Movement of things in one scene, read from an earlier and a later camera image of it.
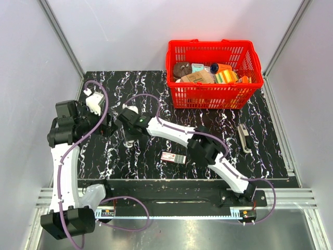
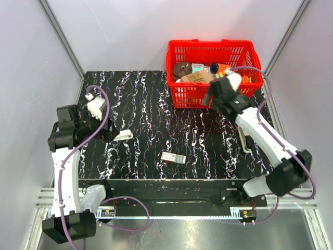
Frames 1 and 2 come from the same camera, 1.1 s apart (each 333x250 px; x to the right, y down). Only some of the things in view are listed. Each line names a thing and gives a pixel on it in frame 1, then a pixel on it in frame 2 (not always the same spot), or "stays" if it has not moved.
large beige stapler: (243, 133) stays
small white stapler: (128, 144) → (124, 134)
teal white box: (197, 67) stays
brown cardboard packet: (201, 76) stays
